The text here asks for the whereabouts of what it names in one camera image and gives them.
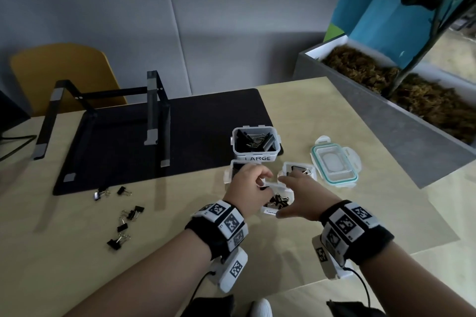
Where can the person's left hand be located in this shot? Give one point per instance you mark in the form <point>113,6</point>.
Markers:
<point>245,190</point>

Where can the person's right hand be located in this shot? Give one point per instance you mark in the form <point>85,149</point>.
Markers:
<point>308,198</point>

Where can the heap of small binder clips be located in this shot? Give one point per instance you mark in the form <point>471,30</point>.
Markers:
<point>278,200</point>

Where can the container labelled large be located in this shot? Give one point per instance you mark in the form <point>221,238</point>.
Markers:
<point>256,159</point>

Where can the clear lid with green seal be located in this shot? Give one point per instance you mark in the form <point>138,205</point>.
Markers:
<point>334,162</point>

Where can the heap of large binder clips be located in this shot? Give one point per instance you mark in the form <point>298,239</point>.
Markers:
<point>253,140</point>

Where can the pile of black binder clips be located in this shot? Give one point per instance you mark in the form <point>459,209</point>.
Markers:
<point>115,243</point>

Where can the person's right forearm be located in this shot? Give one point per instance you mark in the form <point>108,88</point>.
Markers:
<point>409,283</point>

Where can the person's left forearm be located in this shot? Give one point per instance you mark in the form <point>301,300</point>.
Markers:
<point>148,279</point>

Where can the grey planter with moss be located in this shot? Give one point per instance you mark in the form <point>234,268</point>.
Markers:
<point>383,134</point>

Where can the person's white shoe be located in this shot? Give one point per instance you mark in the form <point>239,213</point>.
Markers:
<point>261,308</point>

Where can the person's black clothing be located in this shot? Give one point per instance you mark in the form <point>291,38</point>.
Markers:
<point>212,307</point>

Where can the left wrist marker band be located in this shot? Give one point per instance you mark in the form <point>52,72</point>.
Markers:
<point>204,231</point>

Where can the wrist marker band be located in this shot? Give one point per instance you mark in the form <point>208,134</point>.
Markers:
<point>204,231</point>
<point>372,242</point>

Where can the black desk mat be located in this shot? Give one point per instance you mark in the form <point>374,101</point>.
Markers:
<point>208,123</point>

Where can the right wrist marker band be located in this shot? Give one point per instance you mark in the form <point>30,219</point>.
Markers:
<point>372,242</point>

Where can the black metal laptop stand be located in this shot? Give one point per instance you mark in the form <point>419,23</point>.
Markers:
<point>152,105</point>

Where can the brown moss filling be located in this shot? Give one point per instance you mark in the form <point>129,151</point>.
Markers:
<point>364,68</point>

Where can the yellow chair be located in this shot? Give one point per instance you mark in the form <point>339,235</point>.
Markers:
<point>63,68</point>

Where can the black computer monitor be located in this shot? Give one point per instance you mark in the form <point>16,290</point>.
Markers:
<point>11,110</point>

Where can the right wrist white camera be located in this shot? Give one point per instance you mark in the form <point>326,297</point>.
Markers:
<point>327,264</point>

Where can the wrist white camera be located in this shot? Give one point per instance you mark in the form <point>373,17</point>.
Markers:
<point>230,270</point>
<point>327,264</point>

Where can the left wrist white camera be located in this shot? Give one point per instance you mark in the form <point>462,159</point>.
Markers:
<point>230,270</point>

